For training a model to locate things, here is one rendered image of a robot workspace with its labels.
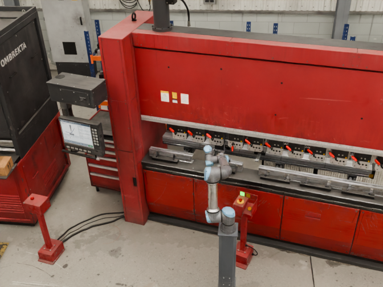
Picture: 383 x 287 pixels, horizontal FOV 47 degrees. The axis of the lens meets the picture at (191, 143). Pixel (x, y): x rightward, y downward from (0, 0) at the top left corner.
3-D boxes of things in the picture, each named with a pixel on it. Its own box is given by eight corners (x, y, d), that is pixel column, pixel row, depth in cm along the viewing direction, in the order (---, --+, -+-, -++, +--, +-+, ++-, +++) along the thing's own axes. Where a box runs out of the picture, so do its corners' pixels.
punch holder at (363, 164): (351, 167, 416) (354, 152, 407) (351, 162, 423) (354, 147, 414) (368, 169, 412) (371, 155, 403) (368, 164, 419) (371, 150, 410)
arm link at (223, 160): (234, 168, 378) (227, 152, 426) (221, 168, 378) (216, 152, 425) (234, 180, 381) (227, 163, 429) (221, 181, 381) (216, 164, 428)
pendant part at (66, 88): (62, 156, 457) (45, 82, 411) (76, 144, 476) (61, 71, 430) (104, 167, 440) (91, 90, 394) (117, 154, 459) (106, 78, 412)
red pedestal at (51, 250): (37, 261, 484) (19, 203, 439) (50, 245, 504) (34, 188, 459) (53, 265, 479) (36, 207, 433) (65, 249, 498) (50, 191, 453)
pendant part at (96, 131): (64, 148, 445) (57, 117, 425) (71, 142, 454) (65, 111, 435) (102, 157, 430) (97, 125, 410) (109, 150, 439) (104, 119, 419)
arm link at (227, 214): (235, 225, 399) (236, 213, 391) (220, 225, 398) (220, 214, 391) (233, 216, 409) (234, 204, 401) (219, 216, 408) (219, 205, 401)
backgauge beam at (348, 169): (162, 144, 512) (161, 136, 507) (166, 138, 523) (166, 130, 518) (373, 179, 447) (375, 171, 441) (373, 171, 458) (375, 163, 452)
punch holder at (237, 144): (227, 147, 450) (228, 133, 441) (229, 142, 457) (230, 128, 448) (242, 149, 446) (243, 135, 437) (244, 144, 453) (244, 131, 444)
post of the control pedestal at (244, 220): (239, 250, 474) (241, 212, 444) (241, 246, 478) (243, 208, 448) (244, 251, 472) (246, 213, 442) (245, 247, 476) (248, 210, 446)
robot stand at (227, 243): (235, 291, 443) (237, 236, 400) (217, 290, 445) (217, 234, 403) (236, 277, 458) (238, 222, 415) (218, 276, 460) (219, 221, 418)
